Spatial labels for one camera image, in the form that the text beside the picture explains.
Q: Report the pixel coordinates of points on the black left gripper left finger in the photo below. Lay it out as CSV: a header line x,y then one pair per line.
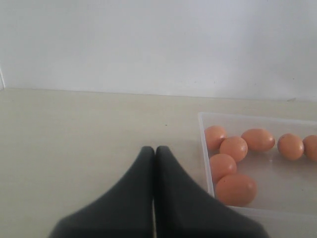
x,y
125,211

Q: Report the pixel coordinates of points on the brown egg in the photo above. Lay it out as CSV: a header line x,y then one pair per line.
x,y
222,165
290,146
214,136
236,190
258,139
310,147

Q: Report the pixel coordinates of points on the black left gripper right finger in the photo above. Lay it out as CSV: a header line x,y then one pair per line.
x,y
184,210

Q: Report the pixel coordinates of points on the brown egg second row left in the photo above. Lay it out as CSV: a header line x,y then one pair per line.
x,y
234,146

